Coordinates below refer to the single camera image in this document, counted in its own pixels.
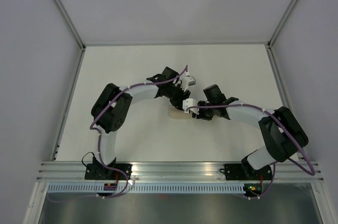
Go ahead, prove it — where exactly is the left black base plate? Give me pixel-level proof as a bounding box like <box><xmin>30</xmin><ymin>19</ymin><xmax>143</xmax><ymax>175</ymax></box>
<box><xmin>84</xmin><ymin>163</ymin><xmax>132</xmax><ymax>181</ymax></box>

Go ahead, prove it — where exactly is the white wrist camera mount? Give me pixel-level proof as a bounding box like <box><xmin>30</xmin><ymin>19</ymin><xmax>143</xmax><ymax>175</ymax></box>
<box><xmin>182</xmin><ymin>98</ymin><xmax>199</xmax><ymax>115</ymax></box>
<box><xmin>180</xmin><ymin>71</ymin><xmax>196</xmax><ymax>91</ymax></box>

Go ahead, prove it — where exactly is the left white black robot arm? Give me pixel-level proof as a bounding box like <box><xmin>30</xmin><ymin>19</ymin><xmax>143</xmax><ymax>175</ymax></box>
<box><xmin>85</xmin><ymin>66</ymin><xmax>196</xmax><ymax>180</ymax></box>

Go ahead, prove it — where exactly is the aluminium front mounting rail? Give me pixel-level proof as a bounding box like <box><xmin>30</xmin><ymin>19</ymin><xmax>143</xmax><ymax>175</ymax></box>
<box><xmin>36</xmin><ymin>161</ymin><xmax>324</xmax><ymax>183</ymax></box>

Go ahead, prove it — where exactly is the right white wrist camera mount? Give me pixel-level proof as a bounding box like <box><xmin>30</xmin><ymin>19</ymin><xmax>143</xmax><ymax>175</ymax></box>
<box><xmin>182</xmin><ymin>98</ymin><xmax>199</xmax><ymax>115</ymax></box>

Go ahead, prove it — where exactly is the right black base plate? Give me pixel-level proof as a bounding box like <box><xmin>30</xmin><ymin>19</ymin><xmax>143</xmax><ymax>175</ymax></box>
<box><xmin>219</xmin><ymin>163</ymin><xmax>273</xmax><ymax>181</ymax></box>

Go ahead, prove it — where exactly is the right aluminium side rail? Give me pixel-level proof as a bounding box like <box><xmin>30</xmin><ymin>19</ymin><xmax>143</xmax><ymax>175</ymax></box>
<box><xmin>266</xmin><ymin>44</ymin><xmax>308</xmax><ymax>162</ymax></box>

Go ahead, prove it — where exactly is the white slotted cable duct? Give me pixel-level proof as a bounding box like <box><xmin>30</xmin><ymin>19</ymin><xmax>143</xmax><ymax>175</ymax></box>
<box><xmin>47</xmin><ymin>182</ymin><xmax>245</xmax><ymax>194</ymax></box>

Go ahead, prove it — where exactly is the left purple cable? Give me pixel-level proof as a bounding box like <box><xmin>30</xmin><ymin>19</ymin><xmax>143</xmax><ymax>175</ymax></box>
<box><xmin>47</xmin><ymin>64</ymin><xmax>190</xmax><ymax>203</ymax></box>

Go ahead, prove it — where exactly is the aluminium side rail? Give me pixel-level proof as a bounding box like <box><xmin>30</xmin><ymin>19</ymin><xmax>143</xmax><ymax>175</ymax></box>
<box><xmin>50</xmin><ymin>46</ymin><xmax>86</xmax><ymax>161</ymax></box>
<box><xmin>266</xmin><ymin>44</ymin><xmax>308</xmax><ymax>162</ymax></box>

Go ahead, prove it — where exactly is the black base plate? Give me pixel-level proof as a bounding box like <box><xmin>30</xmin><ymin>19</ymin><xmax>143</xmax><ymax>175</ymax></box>
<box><xmin>219</xmin><ymin>163</ymin><xmax>273</xmax><ymax>181</ymax></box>
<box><xmin>84</xmin><ymin>163</ymin><xmax>132</xmax><ymax>181</ymax></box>

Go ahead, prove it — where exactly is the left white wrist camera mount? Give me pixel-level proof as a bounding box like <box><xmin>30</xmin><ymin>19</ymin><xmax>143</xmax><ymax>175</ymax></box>
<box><xmin>180</xmin><ymin>71</ymin><xmax>196</xmax><ymax>91</ymax></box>

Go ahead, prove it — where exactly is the left aluminium frame post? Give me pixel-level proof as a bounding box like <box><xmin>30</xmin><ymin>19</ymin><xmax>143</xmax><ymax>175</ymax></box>
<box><xmin>52</xmin><ymin>0</ymin><xmax>86</xmax><ymax>51</ymax></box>

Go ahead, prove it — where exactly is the left aluminium side rail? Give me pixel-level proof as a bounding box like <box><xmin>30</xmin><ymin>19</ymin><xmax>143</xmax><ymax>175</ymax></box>
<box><xmin>50</xmin><ymin>46</ymin><xmax>86</xmax><ymax>161</ymax></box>

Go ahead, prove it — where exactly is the beige cloth napkin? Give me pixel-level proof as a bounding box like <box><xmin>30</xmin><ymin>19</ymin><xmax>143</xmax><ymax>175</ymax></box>
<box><xmin>169</xmin><ymin>109</ymin><xmax>225</xmax><ymax>122</ymax></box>

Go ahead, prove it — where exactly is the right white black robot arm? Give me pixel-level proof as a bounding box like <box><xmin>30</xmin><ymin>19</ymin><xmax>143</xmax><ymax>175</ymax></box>
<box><xmin>184</xmin><ymin>85</ymin><xmax>315</xmax><ymax>179</ymax></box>

